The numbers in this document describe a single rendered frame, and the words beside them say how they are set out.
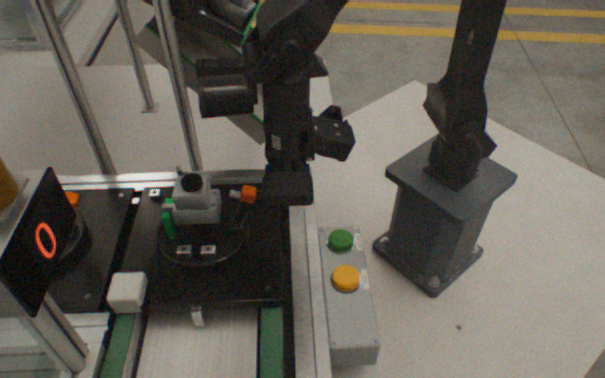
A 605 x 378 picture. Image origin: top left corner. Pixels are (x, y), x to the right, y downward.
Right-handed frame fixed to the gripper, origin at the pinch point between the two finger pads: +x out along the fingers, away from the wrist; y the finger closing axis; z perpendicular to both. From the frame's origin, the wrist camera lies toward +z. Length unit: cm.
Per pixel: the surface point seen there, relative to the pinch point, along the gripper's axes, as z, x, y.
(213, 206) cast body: -10.7, 3.8, -1.5
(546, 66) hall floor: 173, 106, 219
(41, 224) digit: -22.3, -12.5, -18.9
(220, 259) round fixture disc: -10.0, 10.1, -6.2
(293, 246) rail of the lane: 0.7, 13.0, -1.8
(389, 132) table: 25, 23, 40
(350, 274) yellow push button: 9.0, 11.7, -8.2
